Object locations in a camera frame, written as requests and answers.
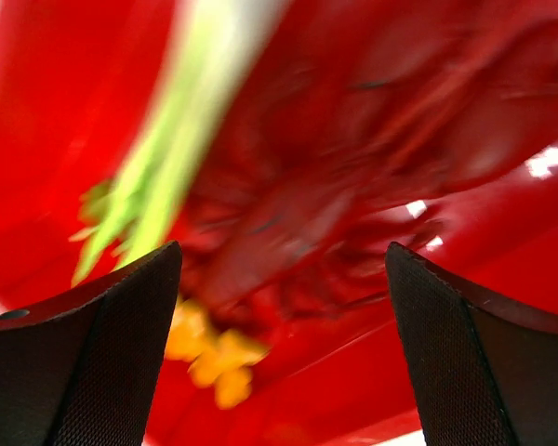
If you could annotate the yellow pasta pile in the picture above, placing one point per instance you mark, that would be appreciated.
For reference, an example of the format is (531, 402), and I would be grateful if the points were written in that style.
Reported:
(223, 361)

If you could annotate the red toy lobster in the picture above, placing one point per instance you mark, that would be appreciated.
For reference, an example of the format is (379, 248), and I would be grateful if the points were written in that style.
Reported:
(455, 108)

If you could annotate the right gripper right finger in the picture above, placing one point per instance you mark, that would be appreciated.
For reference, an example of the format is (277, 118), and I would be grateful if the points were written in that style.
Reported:
(483, 367)

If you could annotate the green white celery stalk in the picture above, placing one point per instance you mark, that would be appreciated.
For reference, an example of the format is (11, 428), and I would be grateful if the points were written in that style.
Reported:
(211, 48)

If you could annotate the red plastic tray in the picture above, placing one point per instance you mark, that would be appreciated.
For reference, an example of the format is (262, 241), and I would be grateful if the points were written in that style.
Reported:
(76, 81)

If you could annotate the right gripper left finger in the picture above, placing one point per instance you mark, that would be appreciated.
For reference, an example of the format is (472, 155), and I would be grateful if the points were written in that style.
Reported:
(81, 368)

